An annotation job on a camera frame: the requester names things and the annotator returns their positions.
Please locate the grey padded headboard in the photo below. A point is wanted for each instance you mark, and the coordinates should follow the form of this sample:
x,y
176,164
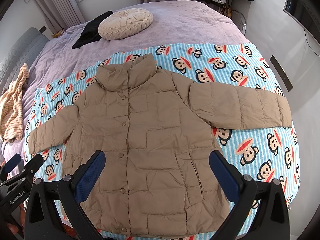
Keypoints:
x,y
25,50

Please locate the black cloth on bed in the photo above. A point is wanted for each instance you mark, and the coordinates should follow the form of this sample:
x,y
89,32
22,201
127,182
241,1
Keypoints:
x,y
90,32

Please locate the orange striped cloth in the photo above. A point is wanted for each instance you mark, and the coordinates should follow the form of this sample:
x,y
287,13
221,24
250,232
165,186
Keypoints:
x,y
11,107

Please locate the grey curtain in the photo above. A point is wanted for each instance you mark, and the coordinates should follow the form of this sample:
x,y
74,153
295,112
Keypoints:
x,y
60,14

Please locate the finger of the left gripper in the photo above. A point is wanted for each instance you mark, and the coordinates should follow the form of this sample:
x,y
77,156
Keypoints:
x,y
31,167
6,168

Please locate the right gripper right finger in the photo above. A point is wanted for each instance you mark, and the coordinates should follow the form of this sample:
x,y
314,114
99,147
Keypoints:
x,y
272,218

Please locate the wall mounted television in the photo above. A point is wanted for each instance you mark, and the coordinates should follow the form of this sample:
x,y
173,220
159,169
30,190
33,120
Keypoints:
x,y
299,13

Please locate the tan puffer jacket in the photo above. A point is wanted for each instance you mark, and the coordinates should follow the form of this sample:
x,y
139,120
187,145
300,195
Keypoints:
x,y
156,130

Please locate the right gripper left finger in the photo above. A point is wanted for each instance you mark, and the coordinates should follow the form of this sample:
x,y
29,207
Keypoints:
x,y
42,220

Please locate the lavender bed cover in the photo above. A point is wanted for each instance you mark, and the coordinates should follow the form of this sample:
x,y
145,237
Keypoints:
x,y
173,22

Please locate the round cream pleated cushion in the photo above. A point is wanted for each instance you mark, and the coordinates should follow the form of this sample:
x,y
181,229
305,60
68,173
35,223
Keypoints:
x,y
125,23

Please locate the white standing fan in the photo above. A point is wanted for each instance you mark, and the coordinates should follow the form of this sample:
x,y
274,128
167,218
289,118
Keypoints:
x,y
239,20

